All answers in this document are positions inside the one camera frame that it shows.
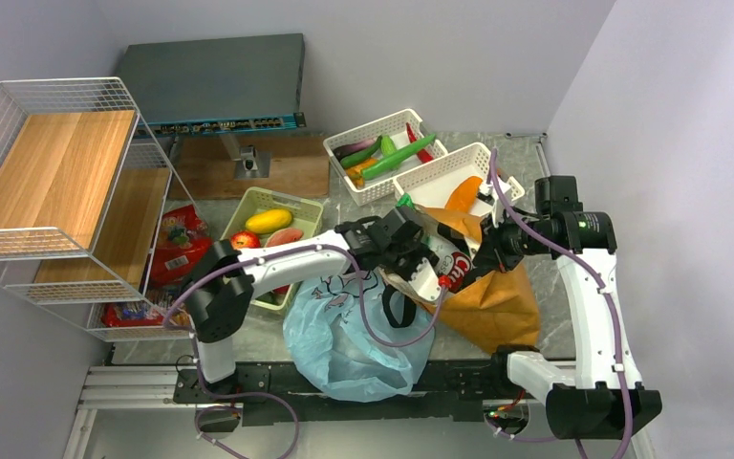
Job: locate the light green plastic basket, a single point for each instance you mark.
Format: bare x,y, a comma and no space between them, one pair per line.
306,215

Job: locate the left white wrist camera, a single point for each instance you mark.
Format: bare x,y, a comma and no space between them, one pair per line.
424,283

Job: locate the red snack packet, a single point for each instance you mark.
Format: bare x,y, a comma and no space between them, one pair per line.
182,241

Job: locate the green toy vegetable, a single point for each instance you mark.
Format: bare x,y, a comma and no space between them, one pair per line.
362,155

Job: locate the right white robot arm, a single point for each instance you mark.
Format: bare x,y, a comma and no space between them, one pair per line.
604,398

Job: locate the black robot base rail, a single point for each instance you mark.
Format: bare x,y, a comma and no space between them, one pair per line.
458,390

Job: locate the grey network switch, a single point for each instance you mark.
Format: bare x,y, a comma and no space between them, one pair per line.
217,86

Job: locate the red toy apple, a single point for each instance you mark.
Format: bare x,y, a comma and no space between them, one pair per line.
245,239

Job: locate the toy watermelon slice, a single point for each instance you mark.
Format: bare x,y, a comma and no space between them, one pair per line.
284,236

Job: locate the purple toy eggplant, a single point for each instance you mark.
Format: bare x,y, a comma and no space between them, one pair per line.
351,148

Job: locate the orange toy ginger root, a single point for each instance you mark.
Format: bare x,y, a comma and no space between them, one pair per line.
355,173

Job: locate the blue printed plastic grocery bag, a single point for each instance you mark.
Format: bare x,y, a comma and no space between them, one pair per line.
357,339

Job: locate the green toy cucumber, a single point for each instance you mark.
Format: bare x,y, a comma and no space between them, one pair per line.
387,147

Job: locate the yellow canvas tote bag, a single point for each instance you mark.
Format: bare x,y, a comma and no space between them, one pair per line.
498,309

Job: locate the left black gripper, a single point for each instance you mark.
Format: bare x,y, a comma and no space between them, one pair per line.
420,251

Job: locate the grey metal camera stand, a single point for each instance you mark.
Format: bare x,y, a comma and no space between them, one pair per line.
251,162

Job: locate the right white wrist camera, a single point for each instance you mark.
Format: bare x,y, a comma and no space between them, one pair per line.
487,193

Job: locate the yellow toy lemon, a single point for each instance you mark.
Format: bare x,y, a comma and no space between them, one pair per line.
269,221

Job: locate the empty white plastic basket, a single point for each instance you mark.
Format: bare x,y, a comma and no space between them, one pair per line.
431,185

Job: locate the white basket with vegetables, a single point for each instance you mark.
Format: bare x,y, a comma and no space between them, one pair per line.
393,127

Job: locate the orange toy carrot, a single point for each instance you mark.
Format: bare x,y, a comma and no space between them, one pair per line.
463,197

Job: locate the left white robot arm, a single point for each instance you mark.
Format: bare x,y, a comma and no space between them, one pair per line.
217,293

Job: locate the green cassava chips bag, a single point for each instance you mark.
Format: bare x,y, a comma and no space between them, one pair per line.
441,237

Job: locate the long green toy pepper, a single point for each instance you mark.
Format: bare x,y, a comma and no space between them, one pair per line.
404,153

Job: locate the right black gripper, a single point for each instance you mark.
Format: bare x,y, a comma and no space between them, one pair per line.
492,251

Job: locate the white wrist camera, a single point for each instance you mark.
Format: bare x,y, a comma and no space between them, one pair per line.
487,193
424,283

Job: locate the white wire shelf rack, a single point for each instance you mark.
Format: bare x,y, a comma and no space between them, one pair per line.
84,183

